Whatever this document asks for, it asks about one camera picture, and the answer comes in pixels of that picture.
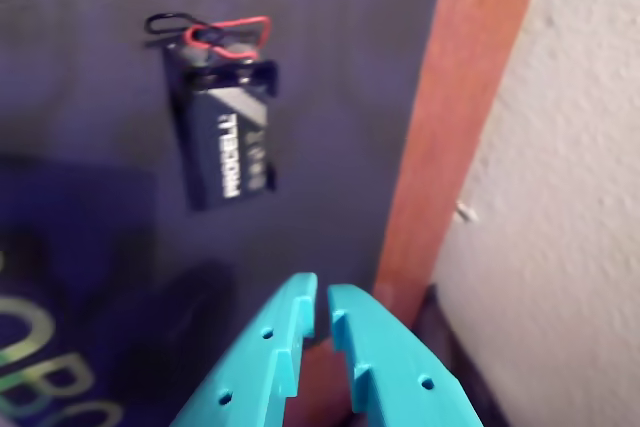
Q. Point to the black 9V battery pack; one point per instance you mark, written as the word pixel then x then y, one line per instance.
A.
pixel 225 147

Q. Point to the small white wall clip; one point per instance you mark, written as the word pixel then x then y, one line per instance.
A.
pixel 466 212

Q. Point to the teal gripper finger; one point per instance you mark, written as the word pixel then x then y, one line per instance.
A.
pixel 250 362
pixel 395 372

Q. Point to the dark WOWROBO desk mat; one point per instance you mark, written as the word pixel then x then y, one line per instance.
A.
pixel 100 97

